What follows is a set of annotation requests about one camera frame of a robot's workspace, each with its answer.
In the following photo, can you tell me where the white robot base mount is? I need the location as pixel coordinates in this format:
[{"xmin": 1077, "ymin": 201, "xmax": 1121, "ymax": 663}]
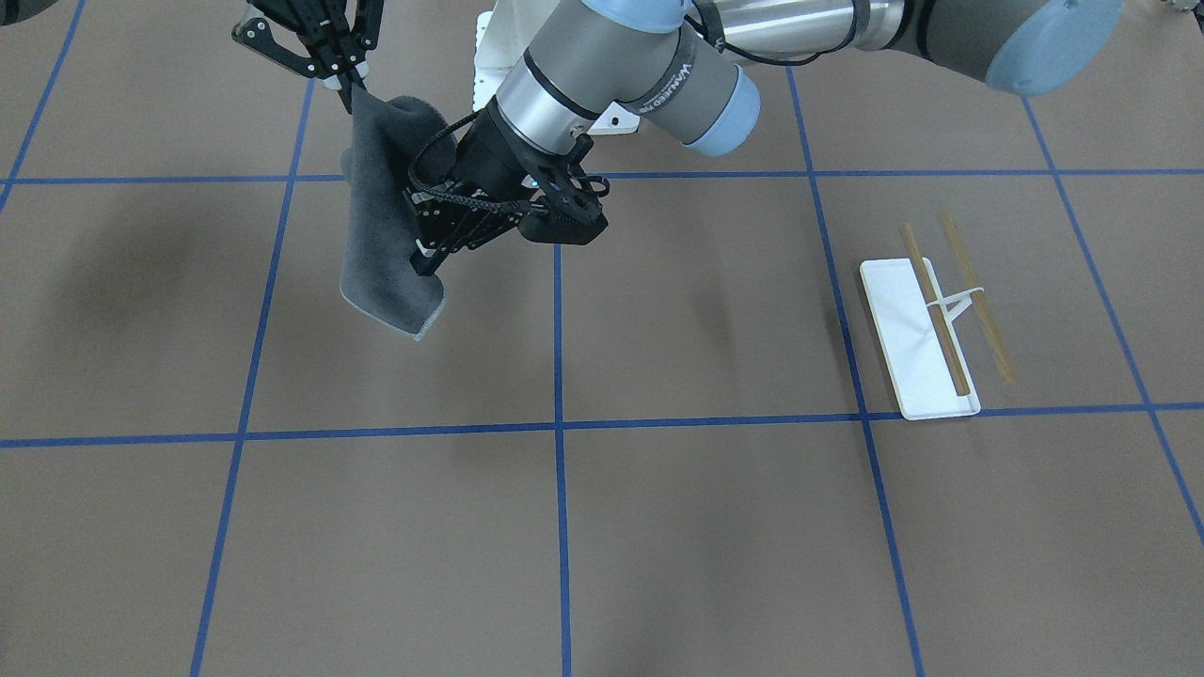
[{"xmin": 470, "ymin": 8, "xmax": 641, "ymax": 139}]

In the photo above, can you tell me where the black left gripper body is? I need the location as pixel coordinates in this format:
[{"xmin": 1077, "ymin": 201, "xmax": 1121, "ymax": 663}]
[{"xmin": 405, "ymin": 113, "xmax": 610, "ymax": 245}]

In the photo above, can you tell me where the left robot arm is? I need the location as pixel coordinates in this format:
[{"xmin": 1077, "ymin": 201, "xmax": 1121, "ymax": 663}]
[{"xmin": 407, "ymin": 1, "xmax": 1125, "ymax": 276}]

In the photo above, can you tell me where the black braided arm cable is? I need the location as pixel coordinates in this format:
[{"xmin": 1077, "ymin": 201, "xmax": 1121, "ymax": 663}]
[{"xmin": 406, "ymin": 111, "xmax": 565, "ymax": 213}]

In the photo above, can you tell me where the grey blue microfibre towel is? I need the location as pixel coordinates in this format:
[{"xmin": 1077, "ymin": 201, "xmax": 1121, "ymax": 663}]
[{"xmin": 340, "ymin": 87, "xmax": 448, "ymax": 341}]

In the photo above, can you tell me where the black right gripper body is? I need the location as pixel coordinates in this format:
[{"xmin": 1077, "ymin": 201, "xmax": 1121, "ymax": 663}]
[{"xmin": 231, "ymin": 1, "xmax": 386, "ymax": 81}]

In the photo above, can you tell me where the white towel rack base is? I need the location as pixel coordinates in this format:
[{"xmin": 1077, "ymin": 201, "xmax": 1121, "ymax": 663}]
[{"xmin": 860, "ymin": 257, "xmax": 982, "ymax": 420}]

